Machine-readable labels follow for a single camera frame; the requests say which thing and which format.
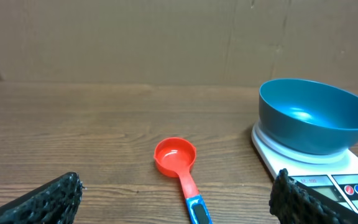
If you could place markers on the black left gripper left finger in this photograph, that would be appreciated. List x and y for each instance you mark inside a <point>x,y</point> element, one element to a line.
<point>56,201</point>

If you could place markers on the blue plastic bowl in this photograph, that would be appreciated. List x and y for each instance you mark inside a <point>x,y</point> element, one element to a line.
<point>308,116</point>

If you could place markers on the red measuring scoop blue handle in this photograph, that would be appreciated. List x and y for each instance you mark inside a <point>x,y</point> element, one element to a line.
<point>174,157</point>

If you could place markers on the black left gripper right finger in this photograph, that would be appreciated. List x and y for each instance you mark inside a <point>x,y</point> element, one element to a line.
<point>295,203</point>

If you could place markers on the white digital kitchen scale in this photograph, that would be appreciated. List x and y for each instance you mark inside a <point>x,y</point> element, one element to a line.
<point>334,175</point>

